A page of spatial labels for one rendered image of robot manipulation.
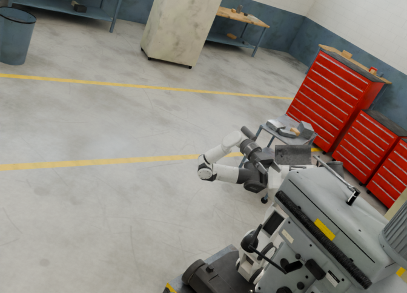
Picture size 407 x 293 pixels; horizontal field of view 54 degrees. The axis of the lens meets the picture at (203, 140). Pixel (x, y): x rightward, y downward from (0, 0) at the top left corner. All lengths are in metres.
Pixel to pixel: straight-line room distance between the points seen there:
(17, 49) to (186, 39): 3.12
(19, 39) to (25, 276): 3.42
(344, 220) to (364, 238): 0.09
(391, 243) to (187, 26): 6.54
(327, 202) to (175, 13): 6.20
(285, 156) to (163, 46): 5.58
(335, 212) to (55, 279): 2.30
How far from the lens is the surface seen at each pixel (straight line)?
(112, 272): 3.44
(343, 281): 1.55
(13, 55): 5.94
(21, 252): 3.42
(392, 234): 1.47
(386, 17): 11.83
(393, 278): 1.67
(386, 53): 11.64
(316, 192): 1.55
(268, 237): 2.57
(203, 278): 2.85
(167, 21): 7.43
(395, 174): 6.49
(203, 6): 7.59
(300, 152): 2.27
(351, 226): 1.49
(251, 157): 1.96
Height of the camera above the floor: 2.56
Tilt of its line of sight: 27 degrees down
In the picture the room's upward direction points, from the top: 25 degrees clockwise
